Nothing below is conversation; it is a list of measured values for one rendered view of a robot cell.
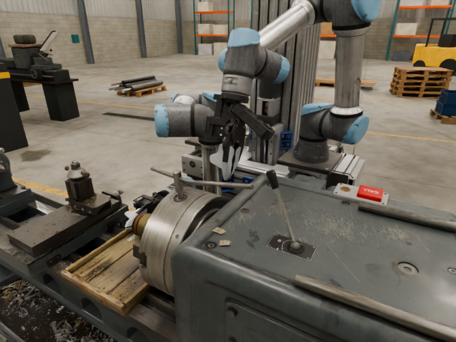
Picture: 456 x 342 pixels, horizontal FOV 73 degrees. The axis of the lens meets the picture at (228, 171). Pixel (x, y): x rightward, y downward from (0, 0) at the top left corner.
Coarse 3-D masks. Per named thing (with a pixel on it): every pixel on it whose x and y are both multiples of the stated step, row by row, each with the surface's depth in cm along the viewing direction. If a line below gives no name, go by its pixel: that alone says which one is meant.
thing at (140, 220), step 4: (136, 216) 100; (140, 216) 99; (144, 216) 98; (148, 216) 98; (136, 220) 99; (140, 220) 97; (144, 220) 97; (132, 224) 99; (136, 224) 98; (140, 224) 97; (144, 224) 96; (132, 228) 99; (136, 228) 98; (140, 228) 96; (144, 228) 95; (136, 232) 98; (140, 232) 96
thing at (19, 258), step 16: (96, 224) 128; (112, 224) 135; (0, 240) 122; (64, 240) 118; (80, 240) 123; (0, 256) 117; (16, 256) 109; (32, 256) 109; (48, 256) 112; (64, 256) 118; (32, 272) 108
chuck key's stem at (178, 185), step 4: (172, 172) 81; (176, 172) 80; (180, 172) 81; (176, 176) 81; (176, 180) 81; (176, 184) 82; (180, 184) 82; (176, 188) 82; (180, 188) 83; (180, 192) 83; (180, 196) 84
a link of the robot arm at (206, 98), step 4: (204, 92) 144; (208, 92) 145; (212, 92) 146; (216, 92) 148; (220, 92) 149; (200, 96) 145; (204, 96) 144; (208, 96) 143; (212, 96) 142; (200, 100) 144; (204, 100) 144; (208, 100) 143; (212, 100) 143; (204, 104) 144; (208, 104) 144; (212, 104) 144; (212, 108) 144
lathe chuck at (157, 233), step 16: (176, 192) 88; (192, 192) 88; (208, 192) 92; (160, 208) 83; (176, 208) 82; (160, 224) 80; (176, 224) 78; (144, 240) 80; (160, 240) 78; (160, 256) 78; (144, 272) 82; (160, 272) 78; (160, 288) 83
